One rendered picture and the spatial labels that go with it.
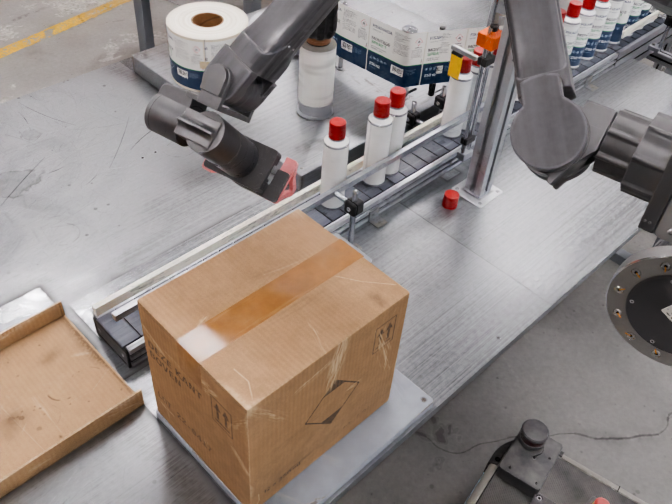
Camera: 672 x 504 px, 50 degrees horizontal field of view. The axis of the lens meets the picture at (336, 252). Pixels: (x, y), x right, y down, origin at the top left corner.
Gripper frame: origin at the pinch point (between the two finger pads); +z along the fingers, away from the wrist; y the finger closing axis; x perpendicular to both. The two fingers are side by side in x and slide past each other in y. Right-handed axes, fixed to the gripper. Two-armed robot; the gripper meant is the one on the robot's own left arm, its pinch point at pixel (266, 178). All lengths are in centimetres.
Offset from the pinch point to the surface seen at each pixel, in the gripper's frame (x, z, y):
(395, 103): -29.4, 38.3, 3.5
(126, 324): 32.6, 10.9, 17.1
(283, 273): 11.6, -2.3, -11.2
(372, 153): -18.7, 41.7, 4.2
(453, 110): -39, 60, -1
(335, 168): -11.1, 32.5, 5.9
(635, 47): -96, 119, -22
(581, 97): -68, 101, -18
